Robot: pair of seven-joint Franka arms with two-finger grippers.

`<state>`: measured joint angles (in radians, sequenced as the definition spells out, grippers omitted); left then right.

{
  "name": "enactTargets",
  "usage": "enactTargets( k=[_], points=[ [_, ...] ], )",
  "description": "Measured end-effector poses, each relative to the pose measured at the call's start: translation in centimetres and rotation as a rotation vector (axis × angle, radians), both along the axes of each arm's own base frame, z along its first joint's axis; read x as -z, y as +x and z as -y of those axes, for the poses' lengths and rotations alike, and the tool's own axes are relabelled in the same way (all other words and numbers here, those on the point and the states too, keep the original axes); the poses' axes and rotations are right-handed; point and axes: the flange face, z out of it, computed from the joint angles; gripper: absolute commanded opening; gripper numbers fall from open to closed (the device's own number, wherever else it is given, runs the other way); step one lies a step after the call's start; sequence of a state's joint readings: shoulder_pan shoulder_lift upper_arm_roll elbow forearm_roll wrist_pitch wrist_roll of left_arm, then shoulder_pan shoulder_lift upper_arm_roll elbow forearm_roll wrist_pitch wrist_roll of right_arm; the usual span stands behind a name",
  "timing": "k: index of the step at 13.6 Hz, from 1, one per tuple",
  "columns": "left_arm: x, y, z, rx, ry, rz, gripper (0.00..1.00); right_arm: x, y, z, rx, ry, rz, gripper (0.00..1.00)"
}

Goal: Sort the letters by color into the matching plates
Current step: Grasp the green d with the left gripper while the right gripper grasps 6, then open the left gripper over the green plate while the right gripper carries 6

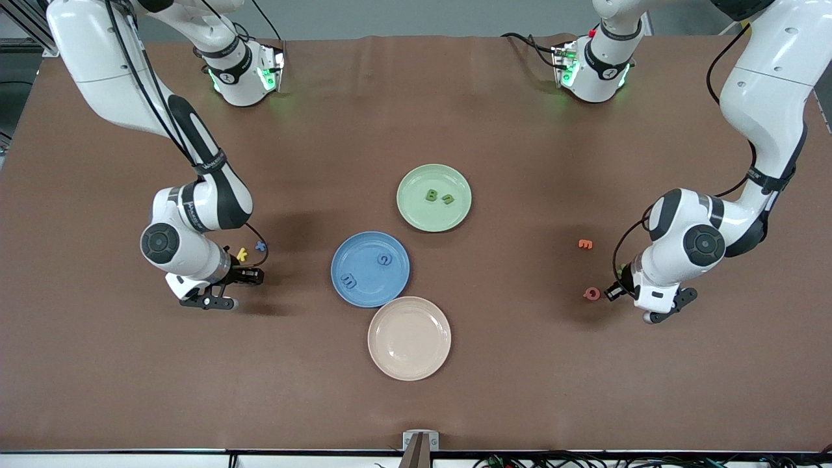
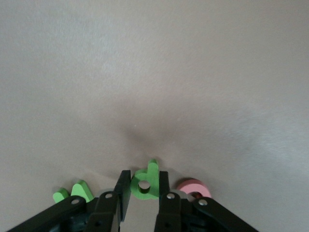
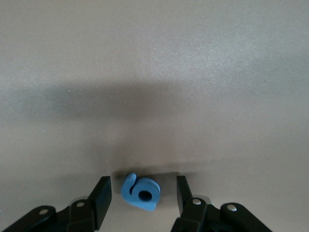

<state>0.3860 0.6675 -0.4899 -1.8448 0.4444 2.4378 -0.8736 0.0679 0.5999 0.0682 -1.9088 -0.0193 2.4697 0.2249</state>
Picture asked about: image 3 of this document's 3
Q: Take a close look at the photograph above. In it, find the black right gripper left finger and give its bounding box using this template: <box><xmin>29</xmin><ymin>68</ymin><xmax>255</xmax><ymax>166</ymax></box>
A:
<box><xmin>0</xmin><ymin>175</ymin><xmax>112</xmax><ymax>232</ymax></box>

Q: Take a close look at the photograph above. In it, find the blue foam number six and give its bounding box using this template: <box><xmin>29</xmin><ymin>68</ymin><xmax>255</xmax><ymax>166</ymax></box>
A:
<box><xmin>120</xmin><ymin>173</ymin><xmax>160</xmax><ymax>212</ymax></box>

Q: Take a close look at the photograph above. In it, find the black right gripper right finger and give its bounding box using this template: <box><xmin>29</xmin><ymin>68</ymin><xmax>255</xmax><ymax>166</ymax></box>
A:
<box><xmin>172</xmin><ymin>175</ymin><xmax>272</xmax><ymax>232</ymax></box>

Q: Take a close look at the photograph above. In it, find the brown table cover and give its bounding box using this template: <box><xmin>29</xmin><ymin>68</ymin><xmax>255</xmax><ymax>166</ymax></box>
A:
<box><xmin>0</xmin><ymin>0</ymin><xmax>309</xmax><ymax>232</ymax></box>

